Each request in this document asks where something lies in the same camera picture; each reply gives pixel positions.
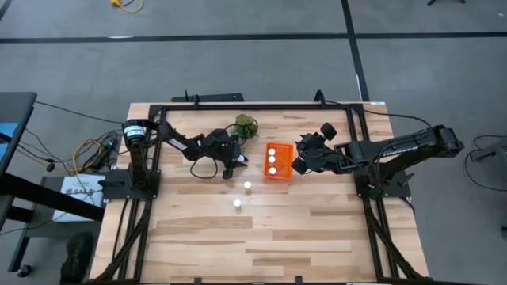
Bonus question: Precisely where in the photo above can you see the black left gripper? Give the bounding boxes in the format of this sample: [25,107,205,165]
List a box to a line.
[201,128,250,180]

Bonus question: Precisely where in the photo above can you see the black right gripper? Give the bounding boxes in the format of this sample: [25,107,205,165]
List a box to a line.
[291,122,340,175]

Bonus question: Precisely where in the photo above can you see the orange plastic basket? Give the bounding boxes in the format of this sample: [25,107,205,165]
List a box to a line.
[264,142,296,181]

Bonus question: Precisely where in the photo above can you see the potted green succulent plant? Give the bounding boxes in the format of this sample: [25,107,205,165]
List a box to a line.
[233,113,260,140]

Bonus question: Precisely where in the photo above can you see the black router with antenna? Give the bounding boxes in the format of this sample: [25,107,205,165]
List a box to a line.
[170,89,245,104]

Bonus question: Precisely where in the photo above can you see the black power adapter green light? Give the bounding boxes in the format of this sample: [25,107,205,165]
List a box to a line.
[93,136,119,167]

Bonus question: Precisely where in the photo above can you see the white printed cardboard box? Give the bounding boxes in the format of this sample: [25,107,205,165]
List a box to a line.
[53,176,107,222]

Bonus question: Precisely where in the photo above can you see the grey stand foot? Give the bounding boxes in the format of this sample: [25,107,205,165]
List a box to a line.
[471,136,507,162]

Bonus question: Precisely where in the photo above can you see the person's foot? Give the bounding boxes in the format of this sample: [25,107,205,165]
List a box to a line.
[59,232,95,284]

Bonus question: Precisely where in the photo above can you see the blue screen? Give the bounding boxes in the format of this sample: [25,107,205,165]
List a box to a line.
[0,122,20,159]

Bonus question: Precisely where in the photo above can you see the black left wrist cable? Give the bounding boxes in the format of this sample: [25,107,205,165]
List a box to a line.
[189,156,219,181]

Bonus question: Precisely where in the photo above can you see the black aluminium table frame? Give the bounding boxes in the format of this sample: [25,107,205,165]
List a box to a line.
[93,101,431,285]

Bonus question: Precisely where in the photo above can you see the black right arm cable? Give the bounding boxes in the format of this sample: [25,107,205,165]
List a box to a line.
[363,108,433,128]

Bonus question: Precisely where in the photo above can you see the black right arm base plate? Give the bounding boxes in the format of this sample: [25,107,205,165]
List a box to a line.
[354,169,413,199]

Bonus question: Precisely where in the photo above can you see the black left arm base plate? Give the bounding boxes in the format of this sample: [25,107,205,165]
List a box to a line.
[97,168,162,201]

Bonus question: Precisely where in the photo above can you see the black looped floor cable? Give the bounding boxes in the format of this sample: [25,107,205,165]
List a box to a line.
[465,134,507,187]

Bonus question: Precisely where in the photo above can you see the yellow floor cable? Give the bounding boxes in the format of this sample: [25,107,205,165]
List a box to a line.
[72,138,105,174]

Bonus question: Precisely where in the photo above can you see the black desk leg frame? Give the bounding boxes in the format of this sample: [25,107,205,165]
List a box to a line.
[0,173,106,274]

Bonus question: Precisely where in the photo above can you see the yellow extension cable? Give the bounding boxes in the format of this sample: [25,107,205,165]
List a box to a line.
[109,0,145,14]

